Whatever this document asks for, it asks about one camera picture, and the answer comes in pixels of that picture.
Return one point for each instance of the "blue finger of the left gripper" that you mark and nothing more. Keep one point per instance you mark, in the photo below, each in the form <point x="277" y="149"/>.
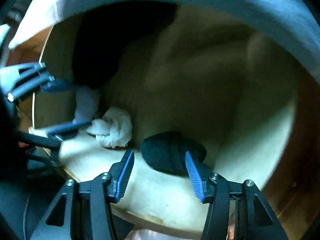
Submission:
<point x="67" y="131"/>
<point x="57" y="86"/>

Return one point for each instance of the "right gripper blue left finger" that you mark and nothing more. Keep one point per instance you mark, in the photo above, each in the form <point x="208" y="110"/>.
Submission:
<point x="120" y="173"/>

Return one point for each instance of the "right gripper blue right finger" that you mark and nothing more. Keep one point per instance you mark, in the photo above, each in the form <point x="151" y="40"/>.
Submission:
<point x="199" y="176"/>

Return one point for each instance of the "light blue sock pair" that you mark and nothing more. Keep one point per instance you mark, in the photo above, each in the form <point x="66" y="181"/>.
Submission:
<point x="87" y="104"/>

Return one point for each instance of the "black sock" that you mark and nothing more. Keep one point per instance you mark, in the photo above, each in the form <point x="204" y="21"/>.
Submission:
<point x="165" y="152"/>

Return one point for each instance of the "white sock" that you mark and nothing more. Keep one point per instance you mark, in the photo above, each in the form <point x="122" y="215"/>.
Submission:
<point x="113" y="130"/>

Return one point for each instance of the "wooden cabinet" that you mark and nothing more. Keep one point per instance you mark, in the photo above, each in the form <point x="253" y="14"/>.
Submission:
<point x="248" y="101"/>

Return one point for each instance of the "blue checked cloth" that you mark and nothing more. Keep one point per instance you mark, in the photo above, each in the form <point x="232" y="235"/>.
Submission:
<point x="183" y="25"/>

